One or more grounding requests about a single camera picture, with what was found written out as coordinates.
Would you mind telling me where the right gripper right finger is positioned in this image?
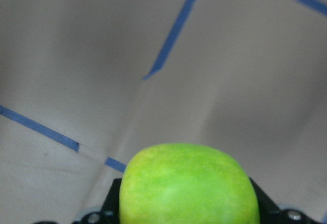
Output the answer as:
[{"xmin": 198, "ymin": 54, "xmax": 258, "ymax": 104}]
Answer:
[{"xmin": 250, "ymin": 178, "xmax": 281, "ymax": 224}]

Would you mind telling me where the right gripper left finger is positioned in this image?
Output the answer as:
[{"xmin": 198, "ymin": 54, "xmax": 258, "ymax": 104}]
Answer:
[{"xmin": 101, "ymin": 178, "xmax": 122, "ymax": 223}]

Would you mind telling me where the green apple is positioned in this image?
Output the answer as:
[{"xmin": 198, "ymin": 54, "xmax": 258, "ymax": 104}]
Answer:
[{"xmin": 119, "ymin": 143, "xmax": 260, "ymax": 223}]

